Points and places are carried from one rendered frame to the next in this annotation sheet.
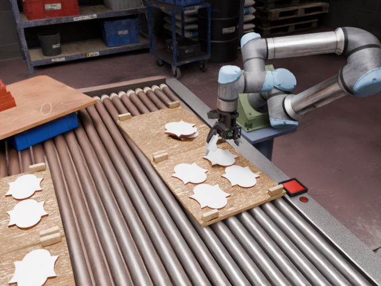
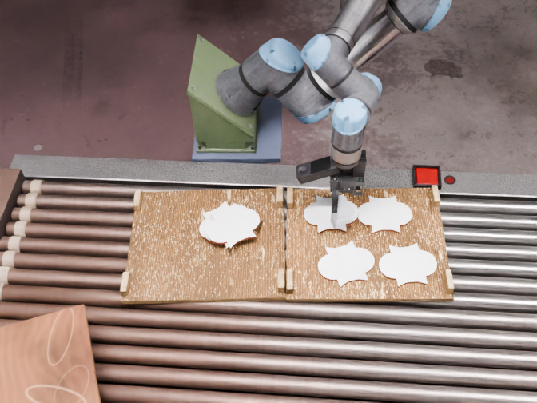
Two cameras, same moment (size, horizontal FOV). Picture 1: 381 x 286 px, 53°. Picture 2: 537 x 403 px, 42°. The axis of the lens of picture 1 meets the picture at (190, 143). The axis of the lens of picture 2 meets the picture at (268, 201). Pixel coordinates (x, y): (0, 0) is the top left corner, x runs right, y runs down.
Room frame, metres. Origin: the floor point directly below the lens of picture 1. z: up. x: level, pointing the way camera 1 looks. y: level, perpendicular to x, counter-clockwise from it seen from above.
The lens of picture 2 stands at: (0.83, 0.92, 2.44)
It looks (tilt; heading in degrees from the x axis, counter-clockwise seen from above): 52 degrees down; 302
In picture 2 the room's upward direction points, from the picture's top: 4 degrees counter-clockwise
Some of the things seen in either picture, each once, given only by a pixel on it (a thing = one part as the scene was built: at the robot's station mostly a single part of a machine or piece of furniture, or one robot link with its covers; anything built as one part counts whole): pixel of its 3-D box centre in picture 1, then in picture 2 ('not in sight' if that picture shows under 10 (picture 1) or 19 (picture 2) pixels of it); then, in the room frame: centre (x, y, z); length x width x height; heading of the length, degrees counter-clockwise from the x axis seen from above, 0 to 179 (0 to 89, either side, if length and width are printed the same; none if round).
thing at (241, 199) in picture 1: (214, 177); (364, 241); (1.17, -0.09, 0.93); 0.41 x 0.35 x 0.02; 28
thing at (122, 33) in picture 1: (119, 29); not in sight; (5.70, 1.02, 0.32); 0.50 x 0.41 x 0.37; 113
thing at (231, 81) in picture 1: (229, 83); (348, 124); (1.26, -0.14, 1.27); 0.09 x 0.08 x 0.11; 96
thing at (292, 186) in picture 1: (292, 187); (427, 177); (1.11, -0.37, 0.92); 0.06 x 0.06 x 0.01; 24
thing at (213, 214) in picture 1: (210, 215); (448, 281); (0.94, -0.06, 0.95); 0.06 x 0.02 x 0.03; 118
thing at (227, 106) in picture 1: (228, 102); (345, 148); (1.27, -0.14, 1.20); 0.08 x 0.08 x 0.05
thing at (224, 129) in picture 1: (227, 123); (346, 170); (1.26, -0.14, 1.11); 0.09 x 0.08 x 0.12; 27
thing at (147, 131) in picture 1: (167, 130); (207, 243); (1.54, 0.10, 0.93); 0.41 x 0.35 x 0.02; 29
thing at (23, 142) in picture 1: (32, 118); not in sight; (1.60, 0.74, 0.97); 0.31 x 0.31 x 0.10; 46
